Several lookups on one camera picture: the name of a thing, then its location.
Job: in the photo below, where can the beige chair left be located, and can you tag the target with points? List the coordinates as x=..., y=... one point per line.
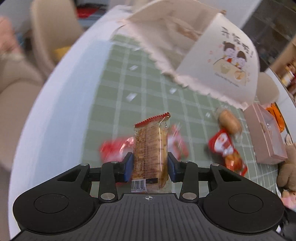
x=54, y=25

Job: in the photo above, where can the long biscuit pack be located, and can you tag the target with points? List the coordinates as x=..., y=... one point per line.
x=150, y=155

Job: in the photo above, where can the brown teddy bear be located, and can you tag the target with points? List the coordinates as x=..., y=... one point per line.
x=286, y=173

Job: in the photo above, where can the beige chair right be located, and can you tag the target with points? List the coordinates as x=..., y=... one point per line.
x=267, y=91

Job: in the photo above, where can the large red roast duck packet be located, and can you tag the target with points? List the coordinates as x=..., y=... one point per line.
x=222, y=144

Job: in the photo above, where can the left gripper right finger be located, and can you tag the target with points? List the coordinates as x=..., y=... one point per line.
x=185, y=173

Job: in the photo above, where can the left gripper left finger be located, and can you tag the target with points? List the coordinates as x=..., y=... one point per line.
x=112, y=173

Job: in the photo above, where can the orange package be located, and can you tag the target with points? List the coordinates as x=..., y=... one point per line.
x=275, y=112

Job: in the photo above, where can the white mesh food cover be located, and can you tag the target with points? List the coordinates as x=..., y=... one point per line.
x=199, y=48

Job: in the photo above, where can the beige chair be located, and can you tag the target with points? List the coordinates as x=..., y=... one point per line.
x=54, y=25
x=267, y=91

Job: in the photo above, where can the green grid table mat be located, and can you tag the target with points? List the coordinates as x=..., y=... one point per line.
x=131, y=89

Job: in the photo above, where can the clear bread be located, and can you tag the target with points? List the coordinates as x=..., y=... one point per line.
x=229, y=122

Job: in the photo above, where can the pink cardboard box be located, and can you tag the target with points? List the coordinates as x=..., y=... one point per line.
x=265, y=135

